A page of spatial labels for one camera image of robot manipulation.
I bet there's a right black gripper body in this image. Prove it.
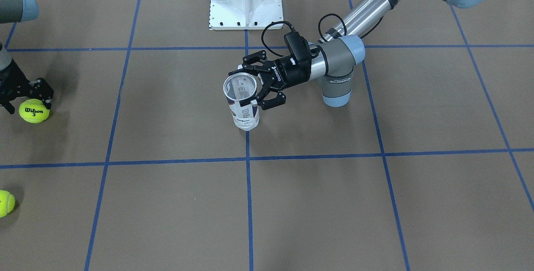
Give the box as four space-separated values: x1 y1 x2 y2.
0 58 30 105

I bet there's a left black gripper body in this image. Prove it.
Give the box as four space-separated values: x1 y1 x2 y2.
267 56 312 90

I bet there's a yellow Wilson 3 tennis ball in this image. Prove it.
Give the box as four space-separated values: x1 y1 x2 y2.
18 99 50 123

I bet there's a Wilson tennis ball can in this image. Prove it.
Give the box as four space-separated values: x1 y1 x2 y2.
223 72 259 132

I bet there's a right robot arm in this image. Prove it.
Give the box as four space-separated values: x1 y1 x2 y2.
0 0 54 114

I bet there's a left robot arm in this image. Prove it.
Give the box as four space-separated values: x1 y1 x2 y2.
223 0 483 110

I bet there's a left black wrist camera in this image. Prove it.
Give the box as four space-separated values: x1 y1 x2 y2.
284 31 312 69

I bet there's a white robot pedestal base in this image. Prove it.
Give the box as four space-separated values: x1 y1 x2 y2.
209 0 284 30

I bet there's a black camera cable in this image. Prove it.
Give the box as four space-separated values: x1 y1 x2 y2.
261 13 384 47

